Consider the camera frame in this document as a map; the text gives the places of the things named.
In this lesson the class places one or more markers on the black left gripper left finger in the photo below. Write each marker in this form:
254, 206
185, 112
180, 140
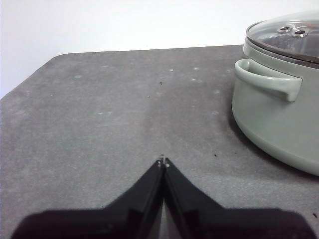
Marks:
99, 224

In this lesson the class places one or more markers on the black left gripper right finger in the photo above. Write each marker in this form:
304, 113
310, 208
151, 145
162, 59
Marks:
224, 224

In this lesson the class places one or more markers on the glass lid with green knob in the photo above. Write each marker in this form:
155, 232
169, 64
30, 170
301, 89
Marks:
274, 28

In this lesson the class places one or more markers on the pale green electric steamer pot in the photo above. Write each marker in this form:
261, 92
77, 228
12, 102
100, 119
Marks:
274, 124

